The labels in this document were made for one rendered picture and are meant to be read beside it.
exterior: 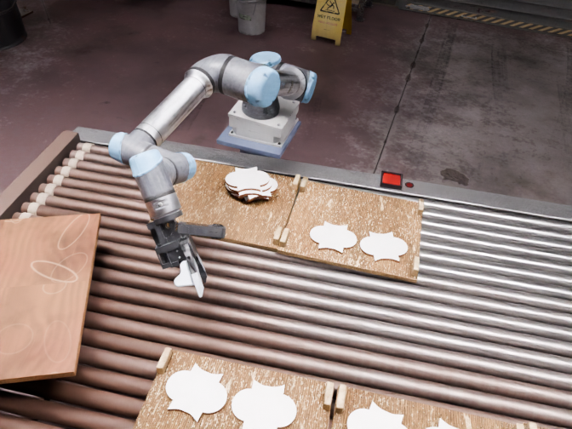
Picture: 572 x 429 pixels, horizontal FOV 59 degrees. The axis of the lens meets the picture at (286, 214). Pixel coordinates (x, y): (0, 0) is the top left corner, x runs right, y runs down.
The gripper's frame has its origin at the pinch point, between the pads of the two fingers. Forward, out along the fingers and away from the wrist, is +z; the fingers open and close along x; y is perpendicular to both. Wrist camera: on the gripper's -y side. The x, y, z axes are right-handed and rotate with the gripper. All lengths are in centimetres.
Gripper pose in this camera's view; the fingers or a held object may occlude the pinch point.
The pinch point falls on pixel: (206, 288)
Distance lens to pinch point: 125.7
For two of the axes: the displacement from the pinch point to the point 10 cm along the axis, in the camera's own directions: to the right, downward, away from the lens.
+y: -9.3, 3.5, -0.6
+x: 1.0, 0.9, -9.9
